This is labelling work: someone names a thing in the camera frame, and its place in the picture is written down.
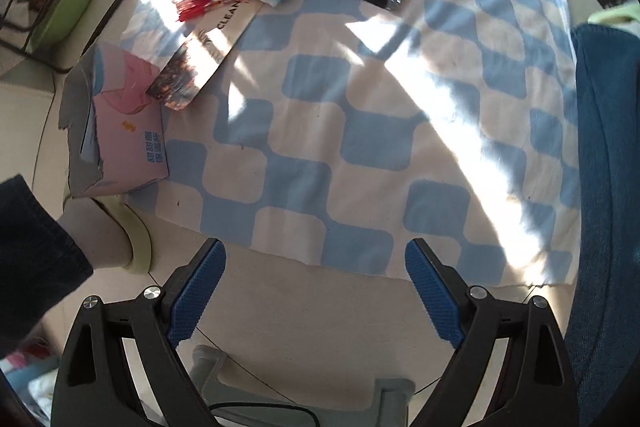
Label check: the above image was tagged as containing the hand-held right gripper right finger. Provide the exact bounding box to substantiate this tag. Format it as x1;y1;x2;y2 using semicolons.
405;238;581;427

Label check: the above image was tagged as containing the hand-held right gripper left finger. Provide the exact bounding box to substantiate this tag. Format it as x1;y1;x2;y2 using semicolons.
50;238;227;427

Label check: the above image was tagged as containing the pink cardboard box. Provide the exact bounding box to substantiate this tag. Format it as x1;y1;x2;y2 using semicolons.
59;44;171;199

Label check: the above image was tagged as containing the shiny sachet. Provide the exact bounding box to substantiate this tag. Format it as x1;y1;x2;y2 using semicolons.
146;0;264;112

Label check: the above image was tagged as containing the pale green slipper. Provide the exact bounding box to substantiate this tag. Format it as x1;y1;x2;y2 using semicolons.
62;197;153;275

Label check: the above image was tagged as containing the person's grey socked foot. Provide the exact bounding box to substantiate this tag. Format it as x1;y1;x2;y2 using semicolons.
55;199;136;269

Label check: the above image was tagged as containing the person's dark trouser leg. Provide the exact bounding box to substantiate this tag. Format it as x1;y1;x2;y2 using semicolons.
0;174;95;358

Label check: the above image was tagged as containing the blue white checkered blanket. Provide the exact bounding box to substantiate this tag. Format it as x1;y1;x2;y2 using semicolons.
120;0;583;290

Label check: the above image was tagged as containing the green cushion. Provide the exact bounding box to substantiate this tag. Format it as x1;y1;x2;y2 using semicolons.
30;0;103;52

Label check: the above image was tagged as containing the black cable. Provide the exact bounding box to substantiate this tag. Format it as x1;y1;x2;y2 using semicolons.
207;401;321;427

